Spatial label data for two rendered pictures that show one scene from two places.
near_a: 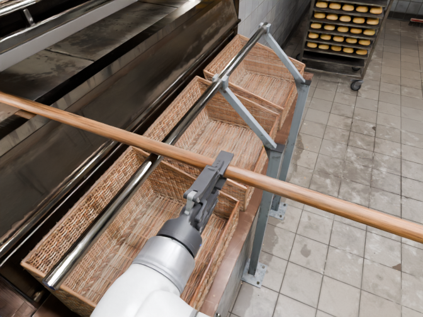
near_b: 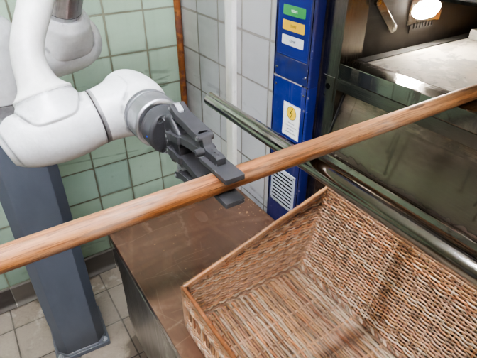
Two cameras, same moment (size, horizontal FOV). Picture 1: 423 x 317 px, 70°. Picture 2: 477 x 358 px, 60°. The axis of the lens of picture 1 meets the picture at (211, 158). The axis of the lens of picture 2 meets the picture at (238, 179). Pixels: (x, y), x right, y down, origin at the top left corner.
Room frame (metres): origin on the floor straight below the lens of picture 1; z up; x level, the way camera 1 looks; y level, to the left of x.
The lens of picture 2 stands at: (0.72, -0.41, 1.50)
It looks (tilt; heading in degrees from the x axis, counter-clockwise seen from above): 33 degrees down; 123
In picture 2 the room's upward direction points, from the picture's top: straight up
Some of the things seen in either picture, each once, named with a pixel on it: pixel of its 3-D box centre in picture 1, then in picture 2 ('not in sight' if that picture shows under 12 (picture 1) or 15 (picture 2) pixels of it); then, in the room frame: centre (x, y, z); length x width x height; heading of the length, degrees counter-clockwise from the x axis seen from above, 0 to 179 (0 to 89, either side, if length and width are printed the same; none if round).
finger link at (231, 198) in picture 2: (220, 175); (222, 190); (0.44, -0.02, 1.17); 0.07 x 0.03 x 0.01; 156
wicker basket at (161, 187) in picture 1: (150, 238); (329, 323); (0.56, 0.21, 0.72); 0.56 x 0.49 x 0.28; 156
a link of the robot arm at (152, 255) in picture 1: (165, 263); (155, 118); (0.23, 0.07, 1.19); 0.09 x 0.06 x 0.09; 66
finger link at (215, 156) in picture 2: (216, 166); (211, 148); (0.41, -0.01, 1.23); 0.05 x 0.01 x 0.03; 156
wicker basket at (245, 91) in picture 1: (257, 78); not in sight; (1.66, -0.28, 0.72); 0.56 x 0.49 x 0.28; 156
